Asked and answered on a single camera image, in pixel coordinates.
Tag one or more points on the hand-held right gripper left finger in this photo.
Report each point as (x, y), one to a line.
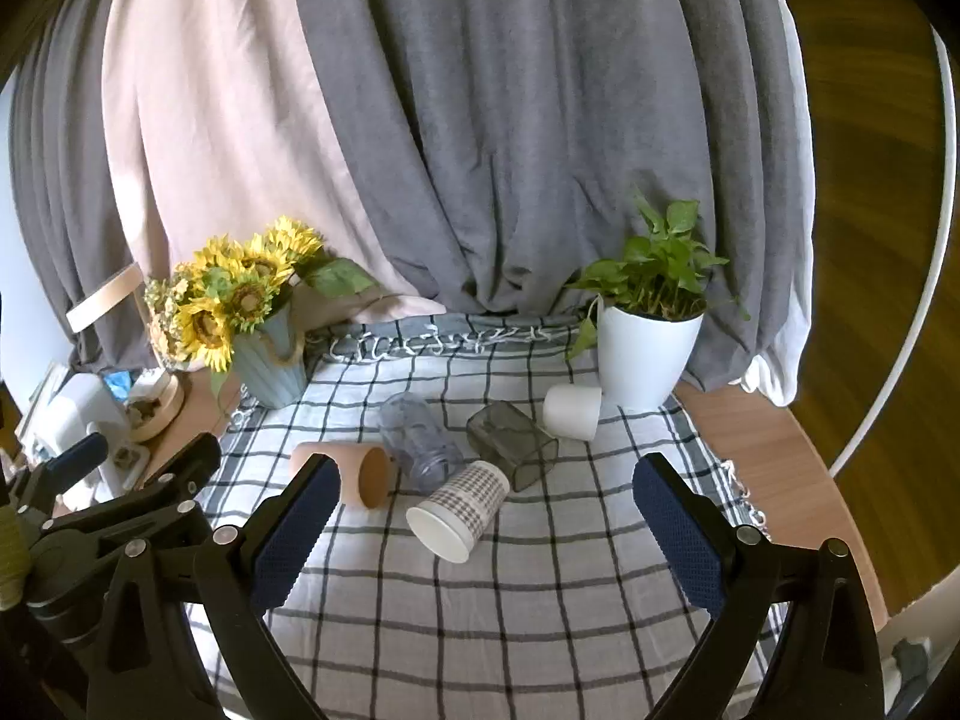
(291, 540)

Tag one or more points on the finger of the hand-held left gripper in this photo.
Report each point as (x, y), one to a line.
(176, 476)
(75, 456)

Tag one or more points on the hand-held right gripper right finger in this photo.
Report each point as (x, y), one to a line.
(679, 540)

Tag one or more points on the tan paper cup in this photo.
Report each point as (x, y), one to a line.
(356, 463)

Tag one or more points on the clear glass cup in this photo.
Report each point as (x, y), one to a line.
(417, 439)

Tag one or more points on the white cup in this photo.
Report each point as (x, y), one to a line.
(571, 411)

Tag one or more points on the checked paper cup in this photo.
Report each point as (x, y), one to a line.
(465, 504)

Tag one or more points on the grey transparent square cup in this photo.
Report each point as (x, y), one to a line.
(511, 441)

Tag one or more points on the white appliance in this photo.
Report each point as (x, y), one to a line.
(71, 412)

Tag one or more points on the round wooden box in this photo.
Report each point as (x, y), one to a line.
(159, 405)

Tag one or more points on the blue ribbed vase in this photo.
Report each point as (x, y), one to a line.
(274, 375)

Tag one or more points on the pale dried flower bunch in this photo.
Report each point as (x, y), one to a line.
(161, 311)

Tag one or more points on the checked tablecloth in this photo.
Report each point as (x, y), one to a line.
(525, 615)

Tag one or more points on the green plant in white pot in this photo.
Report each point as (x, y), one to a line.
(646, 352)

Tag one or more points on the white sheer curtain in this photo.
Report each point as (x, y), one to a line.
(781, 379)

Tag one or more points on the sunflower bouquet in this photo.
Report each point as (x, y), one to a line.
(240, 281)

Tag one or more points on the grey cloth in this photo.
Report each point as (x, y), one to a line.
(911, 664)

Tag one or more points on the pink curtain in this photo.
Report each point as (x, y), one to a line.
(225, 127)

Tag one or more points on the grey curtain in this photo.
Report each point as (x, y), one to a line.
(525, 127)

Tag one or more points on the wooden chair rail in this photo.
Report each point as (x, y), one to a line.
(105, 298)

